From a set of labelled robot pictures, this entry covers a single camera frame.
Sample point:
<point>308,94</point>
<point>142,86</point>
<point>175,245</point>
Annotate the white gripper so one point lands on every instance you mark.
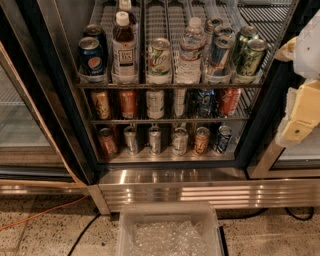
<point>308,55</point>

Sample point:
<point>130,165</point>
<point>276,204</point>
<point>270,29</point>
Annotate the brown iced tea bottle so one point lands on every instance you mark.
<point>125,64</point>

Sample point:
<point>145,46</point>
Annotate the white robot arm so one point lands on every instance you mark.
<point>302,112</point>

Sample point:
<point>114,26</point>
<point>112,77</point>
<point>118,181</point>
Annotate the red can middle shelf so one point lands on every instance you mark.
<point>228,99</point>

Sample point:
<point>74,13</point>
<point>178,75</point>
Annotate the blue can middle shelf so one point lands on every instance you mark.
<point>203,100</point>

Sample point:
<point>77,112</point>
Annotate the tan can bottom shelf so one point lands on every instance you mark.
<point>201,140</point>

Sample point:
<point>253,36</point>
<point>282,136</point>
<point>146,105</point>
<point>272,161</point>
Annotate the tan can shelf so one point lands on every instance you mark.
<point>101,104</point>
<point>201,140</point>

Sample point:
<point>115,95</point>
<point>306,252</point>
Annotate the clear water bottle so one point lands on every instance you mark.
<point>190,53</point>

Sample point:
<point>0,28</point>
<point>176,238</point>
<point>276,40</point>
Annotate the silver can middle shelf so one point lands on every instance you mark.
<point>179,101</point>

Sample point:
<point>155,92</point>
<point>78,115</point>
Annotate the silver can shelf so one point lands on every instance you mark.
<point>130,135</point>
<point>179,101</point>

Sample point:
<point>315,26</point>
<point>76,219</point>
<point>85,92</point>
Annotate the grey can bottom shelf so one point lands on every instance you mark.
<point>179,141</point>

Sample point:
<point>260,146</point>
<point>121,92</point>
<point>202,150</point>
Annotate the white can middle shelf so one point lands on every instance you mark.
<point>155,104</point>

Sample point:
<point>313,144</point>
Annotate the stainless fridge cabinet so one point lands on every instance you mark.
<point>41,38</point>

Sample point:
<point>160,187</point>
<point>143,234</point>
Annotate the orange can middle shelf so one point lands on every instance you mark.
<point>128,103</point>

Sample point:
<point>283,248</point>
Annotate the orange can shelf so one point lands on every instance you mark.
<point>128,103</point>
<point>107,141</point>

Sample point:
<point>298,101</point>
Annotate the silver can bottom shelf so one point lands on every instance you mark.
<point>130,135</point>

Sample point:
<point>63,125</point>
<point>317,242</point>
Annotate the rear iced tea bottle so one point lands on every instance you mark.
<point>126,5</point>

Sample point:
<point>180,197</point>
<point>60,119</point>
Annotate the tan can middle shelf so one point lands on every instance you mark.
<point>101,104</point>

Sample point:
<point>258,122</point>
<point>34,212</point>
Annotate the orange can bottom shelf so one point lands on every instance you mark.
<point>107,141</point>

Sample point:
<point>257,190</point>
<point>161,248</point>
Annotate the glass fridge door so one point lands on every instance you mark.
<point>35,158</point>

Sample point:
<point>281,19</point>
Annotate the front green can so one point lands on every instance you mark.
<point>250,61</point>

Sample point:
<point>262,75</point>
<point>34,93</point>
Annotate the rear green can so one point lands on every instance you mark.
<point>245,34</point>

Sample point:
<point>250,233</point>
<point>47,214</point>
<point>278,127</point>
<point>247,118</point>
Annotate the front blue silver can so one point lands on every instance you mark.
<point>219,56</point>

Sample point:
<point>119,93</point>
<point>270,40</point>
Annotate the blue silver can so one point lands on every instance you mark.
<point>222,30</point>
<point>219,56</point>

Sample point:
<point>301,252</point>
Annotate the blue white can bottom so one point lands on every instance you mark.
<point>223,137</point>

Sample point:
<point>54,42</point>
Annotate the middle blue silver can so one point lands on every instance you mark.
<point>222,30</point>

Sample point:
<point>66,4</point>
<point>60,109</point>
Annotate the rear silver can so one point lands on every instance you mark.
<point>210,25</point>

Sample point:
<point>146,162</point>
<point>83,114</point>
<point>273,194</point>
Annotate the green white 7up can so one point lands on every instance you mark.
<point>159,61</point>

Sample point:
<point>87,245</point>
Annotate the front blue Pepsi can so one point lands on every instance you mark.
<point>91,57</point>

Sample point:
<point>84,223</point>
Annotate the clear plastic bin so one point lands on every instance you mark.
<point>169,229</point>

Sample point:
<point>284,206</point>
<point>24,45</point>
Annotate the rear dark Pepsi can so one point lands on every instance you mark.
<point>97,31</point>

